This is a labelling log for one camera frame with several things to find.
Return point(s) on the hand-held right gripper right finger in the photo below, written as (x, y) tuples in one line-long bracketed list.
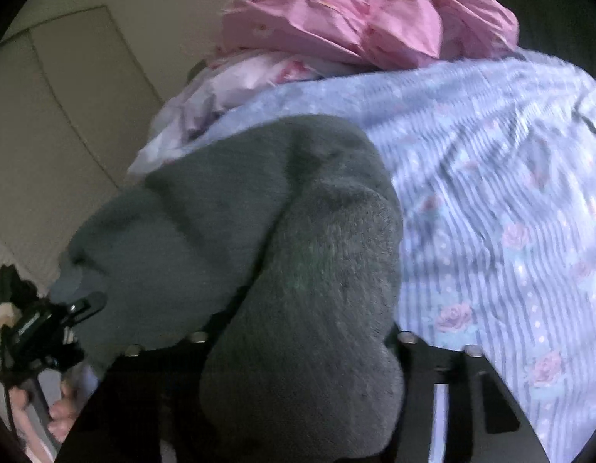
[(452, 395)]

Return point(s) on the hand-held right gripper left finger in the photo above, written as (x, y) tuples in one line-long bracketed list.
[(148, 395)]

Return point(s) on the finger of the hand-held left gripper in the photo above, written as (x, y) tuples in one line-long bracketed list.
[(86, 309)]

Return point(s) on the grey fleece pants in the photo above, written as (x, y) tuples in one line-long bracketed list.
[(240, 260)]

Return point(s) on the person's left hand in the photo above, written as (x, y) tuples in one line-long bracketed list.
[(62, 415)]

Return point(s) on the white wardrobe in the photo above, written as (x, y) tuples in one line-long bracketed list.
[(62, 130)]

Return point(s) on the blue floral striped bed sheet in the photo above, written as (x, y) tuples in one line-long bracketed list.
[(495, 193)]

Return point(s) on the white floral duvet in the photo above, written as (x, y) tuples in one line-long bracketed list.
[(221, 96)]

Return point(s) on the dark headboard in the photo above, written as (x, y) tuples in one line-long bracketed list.
[(197, 70)]

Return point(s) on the pink crumpled cloth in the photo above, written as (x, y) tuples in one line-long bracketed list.
[(356, 29)]

